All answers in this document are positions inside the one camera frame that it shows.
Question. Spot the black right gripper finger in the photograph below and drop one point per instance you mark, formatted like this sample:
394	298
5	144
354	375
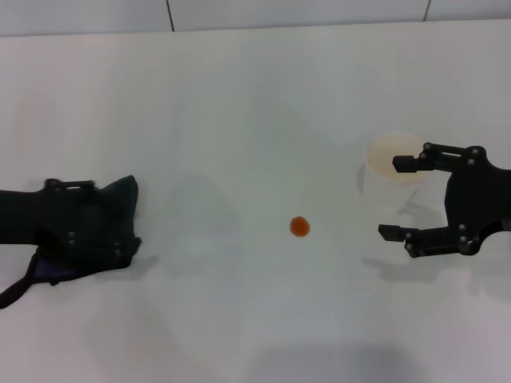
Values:
403	164
389	232

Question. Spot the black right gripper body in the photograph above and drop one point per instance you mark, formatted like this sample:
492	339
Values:
475	199

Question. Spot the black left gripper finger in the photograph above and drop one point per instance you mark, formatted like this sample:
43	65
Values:
76	185
116	248

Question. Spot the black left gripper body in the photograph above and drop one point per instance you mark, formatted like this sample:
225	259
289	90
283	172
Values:
24	215

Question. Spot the white paper cup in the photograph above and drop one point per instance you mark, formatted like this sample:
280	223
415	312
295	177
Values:
383	187

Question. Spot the dark blue rag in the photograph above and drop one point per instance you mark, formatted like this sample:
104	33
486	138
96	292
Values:
120	207

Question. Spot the small orange ball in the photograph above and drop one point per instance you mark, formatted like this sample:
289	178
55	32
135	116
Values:
299	226

